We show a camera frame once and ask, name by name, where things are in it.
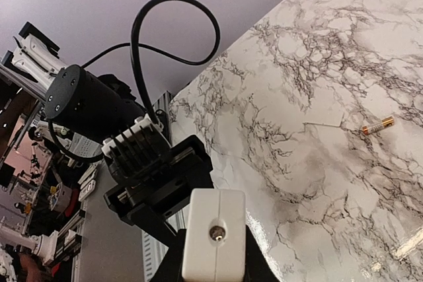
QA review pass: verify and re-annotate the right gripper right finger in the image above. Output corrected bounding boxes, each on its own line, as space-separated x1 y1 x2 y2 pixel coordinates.
243 225 279 282

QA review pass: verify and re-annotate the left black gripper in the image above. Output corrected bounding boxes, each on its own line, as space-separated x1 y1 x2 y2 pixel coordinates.
102 135 214 230

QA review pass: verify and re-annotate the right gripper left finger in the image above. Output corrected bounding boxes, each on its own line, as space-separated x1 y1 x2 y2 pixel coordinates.
150 229 186 282

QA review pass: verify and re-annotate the white remote control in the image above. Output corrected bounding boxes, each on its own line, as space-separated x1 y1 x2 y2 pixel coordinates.
181 188 247 282

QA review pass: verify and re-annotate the black gold AAA battery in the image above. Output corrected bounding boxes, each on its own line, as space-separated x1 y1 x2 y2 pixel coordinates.
362 116 395 135

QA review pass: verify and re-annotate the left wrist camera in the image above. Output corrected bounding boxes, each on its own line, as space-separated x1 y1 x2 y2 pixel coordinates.
101 115 171 186

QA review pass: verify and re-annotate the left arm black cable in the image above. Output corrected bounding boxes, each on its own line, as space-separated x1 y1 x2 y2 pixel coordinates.
48 0 221 164

